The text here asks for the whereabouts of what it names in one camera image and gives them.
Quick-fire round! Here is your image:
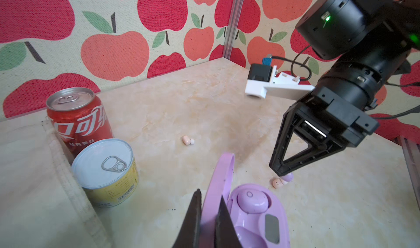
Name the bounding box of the right aluminium frame post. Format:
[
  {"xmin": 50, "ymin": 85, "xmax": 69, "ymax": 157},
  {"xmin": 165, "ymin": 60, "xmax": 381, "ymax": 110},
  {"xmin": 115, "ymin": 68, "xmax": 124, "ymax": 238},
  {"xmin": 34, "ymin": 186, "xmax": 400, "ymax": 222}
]
[{"xmin": 223, "ymin": 0, "xmax": 244, "ymax": 60}]

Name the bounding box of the pink earbud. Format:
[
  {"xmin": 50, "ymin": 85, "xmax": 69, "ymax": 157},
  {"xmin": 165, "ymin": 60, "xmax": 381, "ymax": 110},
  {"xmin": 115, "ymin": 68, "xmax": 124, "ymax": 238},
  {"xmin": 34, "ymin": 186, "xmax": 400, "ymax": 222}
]
[
  {"xmin": 272, "ymin": 178, "xmax": 284, "ymax": 189},
  {"xmin": 182, "ymin": 135, "xmax": 195, "ymax": 145}
]

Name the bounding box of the pink earbud far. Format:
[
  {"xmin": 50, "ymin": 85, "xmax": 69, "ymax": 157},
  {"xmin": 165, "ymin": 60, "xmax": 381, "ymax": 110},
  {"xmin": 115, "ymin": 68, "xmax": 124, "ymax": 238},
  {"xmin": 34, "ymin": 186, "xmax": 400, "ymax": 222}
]
[{"xmin": 182, "ymin": 135, "xmax": 195, "ymax": 145}]

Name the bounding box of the yellow tin can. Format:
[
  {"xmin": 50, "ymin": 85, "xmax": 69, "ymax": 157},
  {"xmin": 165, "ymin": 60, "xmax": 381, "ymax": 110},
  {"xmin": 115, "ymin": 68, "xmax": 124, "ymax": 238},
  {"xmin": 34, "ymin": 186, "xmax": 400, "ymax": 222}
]
[{"xmin": 71, "ymin": 138, "xmax": 139, "ymax": 208}]

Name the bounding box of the pink earbud right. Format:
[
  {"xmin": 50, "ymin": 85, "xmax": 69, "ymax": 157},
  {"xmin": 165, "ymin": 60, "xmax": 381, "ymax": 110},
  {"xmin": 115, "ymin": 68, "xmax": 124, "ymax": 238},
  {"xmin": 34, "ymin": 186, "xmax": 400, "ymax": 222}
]
[{"xmin": 272, "ymin": 178, "xmax": 284, "ymax": 189}]

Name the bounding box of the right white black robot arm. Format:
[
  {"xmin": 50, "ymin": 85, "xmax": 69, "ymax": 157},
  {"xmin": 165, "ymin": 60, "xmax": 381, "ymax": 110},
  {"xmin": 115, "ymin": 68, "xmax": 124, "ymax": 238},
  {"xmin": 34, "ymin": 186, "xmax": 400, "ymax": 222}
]
[{"xmin": 270, "ymin": 0, "xmax": 420, "ymax": 177}]

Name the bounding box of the purple earbud charging case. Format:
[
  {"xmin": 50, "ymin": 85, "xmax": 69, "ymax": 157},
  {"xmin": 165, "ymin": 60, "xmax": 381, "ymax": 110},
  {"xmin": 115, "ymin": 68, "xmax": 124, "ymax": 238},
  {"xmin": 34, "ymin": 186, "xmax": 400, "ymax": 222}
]
[{"xmin": 199, "ymin": 153, "xmax": 291, "ymax": 248}]

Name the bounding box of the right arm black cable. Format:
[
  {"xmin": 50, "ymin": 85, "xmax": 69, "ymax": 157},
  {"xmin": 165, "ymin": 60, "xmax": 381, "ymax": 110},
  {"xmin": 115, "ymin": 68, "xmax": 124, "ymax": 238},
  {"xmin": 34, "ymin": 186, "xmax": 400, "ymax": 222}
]
[{"xmin": 270, "ymin": 44, "xmax": 314, "ymax": 82}]

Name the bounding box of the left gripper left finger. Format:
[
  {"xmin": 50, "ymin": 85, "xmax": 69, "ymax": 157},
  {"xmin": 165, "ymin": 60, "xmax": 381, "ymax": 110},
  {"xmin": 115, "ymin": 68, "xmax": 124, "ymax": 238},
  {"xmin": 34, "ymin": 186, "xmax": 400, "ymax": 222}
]
[{"xmin": 173, "ymin": 189, "xmax": 202, "ymax": 248}]

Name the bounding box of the red cola can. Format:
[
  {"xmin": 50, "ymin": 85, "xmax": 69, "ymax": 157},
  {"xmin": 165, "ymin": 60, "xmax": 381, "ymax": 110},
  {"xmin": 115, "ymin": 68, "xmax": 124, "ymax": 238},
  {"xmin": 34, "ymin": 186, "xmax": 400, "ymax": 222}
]
[{"xmin": 46, "ymin": 87, "xmax": 114, "ymax": 157}]

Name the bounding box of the purple earbud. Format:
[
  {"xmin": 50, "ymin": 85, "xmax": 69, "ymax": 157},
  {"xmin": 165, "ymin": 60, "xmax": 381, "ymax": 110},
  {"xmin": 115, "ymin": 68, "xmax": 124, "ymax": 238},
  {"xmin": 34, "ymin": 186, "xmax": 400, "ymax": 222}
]
[{"xmin": 280, "ymin": 173, "xmax": 294, "ymax": 184}]

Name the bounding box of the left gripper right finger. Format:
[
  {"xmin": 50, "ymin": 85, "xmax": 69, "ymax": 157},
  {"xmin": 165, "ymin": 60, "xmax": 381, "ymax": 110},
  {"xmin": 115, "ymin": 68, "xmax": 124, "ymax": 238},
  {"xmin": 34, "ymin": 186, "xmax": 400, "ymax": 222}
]
[{"xmin": 214, "ymin": 197, "xmax": 242, "ymax": 248}]

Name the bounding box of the beige Monet tote bag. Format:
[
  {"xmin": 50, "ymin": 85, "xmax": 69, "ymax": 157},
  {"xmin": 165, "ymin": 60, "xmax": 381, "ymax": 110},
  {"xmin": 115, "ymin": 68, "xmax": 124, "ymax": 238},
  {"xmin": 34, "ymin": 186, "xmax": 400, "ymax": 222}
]
[{"xmin": 1, "ymin": 119, "xmax": 113, "ymax": 248}]

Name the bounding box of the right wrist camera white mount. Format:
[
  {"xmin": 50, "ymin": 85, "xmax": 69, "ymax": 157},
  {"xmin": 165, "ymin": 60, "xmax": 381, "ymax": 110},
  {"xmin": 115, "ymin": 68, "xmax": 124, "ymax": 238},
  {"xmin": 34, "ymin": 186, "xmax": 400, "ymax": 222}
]
[{"xmin": 245, "ymin": 56, "xmax": 315, "ymax": 101}]

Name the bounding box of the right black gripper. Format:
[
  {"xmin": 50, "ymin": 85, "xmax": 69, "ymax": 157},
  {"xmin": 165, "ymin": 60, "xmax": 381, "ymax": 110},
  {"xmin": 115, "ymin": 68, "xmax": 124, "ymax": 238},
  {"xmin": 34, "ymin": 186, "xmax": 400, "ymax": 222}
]
[{"xmin": 269, "ymin": 87, "xmax": 380, "ymax": 177}]

